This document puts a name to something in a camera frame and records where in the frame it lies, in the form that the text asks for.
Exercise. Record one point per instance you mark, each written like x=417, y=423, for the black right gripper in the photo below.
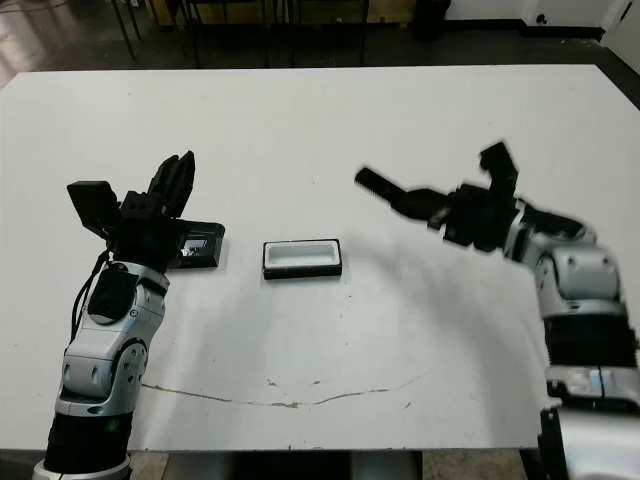
x=475, y=220

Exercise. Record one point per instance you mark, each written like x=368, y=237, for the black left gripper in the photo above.
x=145, y=240

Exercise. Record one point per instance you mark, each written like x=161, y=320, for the black camera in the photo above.
x=372, y=182

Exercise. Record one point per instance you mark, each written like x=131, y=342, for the black box lid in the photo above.
x=205, y=250

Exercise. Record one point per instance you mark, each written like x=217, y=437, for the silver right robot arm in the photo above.
x=580, y=280

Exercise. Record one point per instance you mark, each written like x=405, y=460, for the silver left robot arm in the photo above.
x=100, y=345

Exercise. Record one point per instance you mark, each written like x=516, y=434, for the black box white foam insert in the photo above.
x=302, y=260

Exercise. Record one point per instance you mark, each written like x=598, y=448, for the slanted black metal leg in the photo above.
x=126, y=35

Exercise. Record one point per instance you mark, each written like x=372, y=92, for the black waste bin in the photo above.
x=432, y=20

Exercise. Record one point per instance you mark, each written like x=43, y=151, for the white cabinet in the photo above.
x=622, y=30

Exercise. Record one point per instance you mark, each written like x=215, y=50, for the grey black robot lower body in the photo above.
x=325, y=467

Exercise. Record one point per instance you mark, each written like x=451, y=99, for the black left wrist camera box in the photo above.
x=92, y=202

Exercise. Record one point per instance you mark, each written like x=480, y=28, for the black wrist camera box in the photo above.
x=500, y=162
x=92, y=202

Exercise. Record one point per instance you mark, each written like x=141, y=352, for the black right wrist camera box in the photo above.
x=500, y=162

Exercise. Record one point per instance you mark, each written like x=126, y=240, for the black metal frame furniture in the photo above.
x=196, y=50

